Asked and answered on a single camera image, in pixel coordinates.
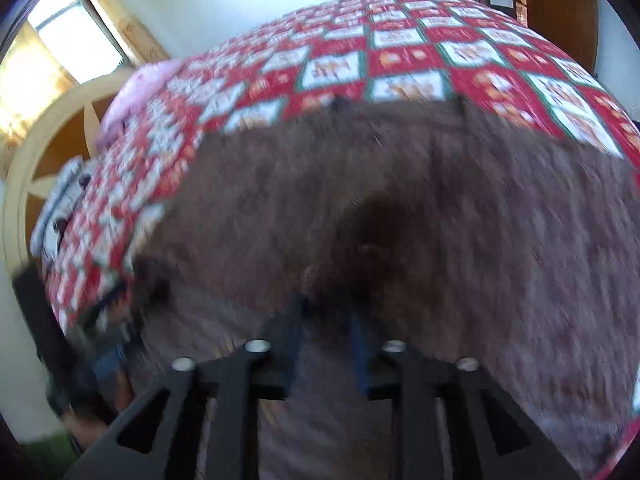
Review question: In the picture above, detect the brown wooden door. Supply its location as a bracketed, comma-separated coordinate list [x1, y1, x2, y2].
[520, 0, 601, 76]

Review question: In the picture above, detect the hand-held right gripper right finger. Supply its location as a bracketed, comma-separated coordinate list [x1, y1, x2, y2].
[347, 305, 583, 480]

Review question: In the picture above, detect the window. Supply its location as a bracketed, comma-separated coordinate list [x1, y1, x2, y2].
[27, 0, 133, 86]

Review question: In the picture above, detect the pink pillow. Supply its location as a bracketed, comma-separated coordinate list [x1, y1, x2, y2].
[97, 60, 183, 151]

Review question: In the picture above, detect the red white printed blanket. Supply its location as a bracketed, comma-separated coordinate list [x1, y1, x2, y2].
[30, 0, 640, 333]

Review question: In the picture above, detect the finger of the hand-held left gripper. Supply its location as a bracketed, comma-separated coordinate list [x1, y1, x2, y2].
[85, 257, 173, 331]

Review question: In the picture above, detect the brown knitted sweater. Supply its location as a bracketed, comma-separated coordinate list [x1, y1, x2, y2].
[127, 97, 640, 480]

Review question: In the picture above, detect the grey white cloth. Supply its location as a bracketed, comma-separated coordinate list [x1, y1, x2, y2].
[30, 157, 93, 261]

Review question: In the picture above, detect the yellow curtain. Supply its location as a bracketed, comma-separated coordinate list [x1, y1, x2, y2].
[75, 0, 171, 68]
[0, 22, 78, 181]

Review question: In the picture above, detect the cream wooden headboard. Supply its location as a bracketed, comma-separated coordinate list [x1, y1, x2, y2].
[2, 67, 133, 281]

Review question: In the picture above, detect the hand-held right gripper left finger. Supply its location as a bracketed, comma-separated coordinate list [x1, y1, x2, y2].
[65, 294, 308, 480]

